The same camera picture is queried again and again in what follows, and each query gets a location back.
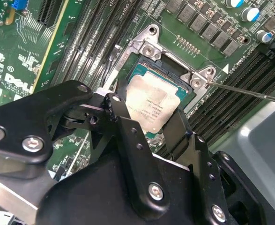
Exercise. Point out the thin metal locking lever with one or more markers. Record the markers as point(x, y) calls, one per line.
point(245, 91)

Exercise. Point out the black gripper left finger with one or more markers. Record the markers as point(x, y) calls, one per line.
point(22, 122)

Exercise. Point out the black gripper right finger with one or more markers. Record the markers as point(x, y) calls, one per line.
point(202, 164)

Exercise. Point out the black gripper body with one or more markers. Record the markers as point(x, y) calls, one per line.
point(92, 199)

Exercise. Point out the silver CPU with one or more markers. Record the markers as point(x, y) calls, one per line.
point(149, 93)

